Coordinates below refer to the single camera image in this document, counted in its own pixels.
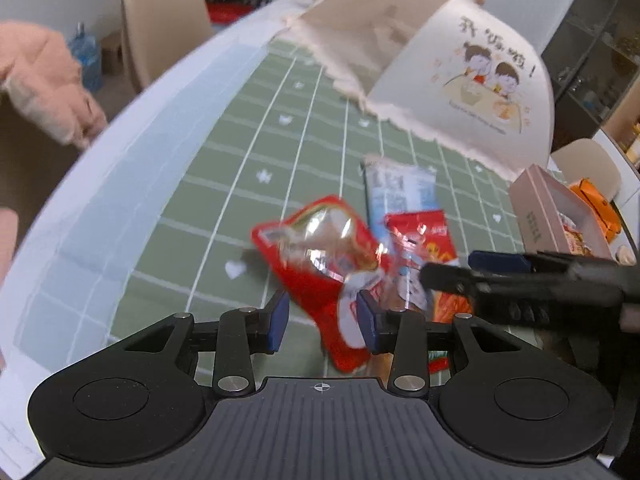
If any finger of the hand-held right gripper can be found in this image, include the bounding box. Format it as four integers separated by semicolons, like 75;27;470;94
469;251;576;275
419;262;623;332

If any white cartoon food cover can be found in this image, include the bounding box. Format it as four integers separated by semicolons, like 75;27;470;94
286;0;556;182

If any pink cardboard box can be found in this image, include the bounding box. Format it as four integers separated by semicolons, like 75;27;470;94
509;164;626;262

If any red cake packet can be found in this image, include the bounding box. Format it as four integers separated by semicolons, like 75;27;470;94
251;196;397;375

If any snack packet in box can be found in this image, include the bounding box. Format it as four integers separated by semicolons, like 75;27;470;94
560;212;595;257

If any beige chair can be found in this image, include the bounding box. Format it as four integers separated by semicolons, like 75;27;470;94
122;0;216;95
550;139;622;201

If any green checked tablecloth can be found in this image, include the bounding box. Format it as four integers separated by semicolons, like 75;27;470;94
115;40;531;381

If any pink fluffy garment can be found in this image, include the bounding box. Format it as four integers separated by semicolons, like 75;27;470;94
0;20;108;151

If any blue snack packet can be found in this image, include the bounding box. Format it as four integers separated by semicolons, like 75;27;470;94
362;156;438;311

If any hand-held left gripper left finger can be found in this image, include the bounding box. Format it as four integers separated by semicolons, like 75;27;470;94
124;290;292;397

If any red spicy snack packet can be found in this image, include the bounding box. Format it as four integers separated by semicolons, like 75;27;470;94
384;210;476;373

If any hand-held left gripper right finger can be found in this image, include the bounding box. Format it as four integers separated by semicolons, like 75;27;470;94
356;291;507;397

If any blue water bottle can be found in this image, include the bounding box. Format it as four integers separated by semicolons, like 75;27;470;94
70;22;103;92

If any dark glass cabinet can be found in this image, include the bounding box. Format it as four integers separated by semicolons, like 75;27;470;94
542;0;640;136

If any orange snack bag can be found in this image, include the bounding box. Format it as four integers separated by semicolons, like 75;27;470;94
570;179;623;241

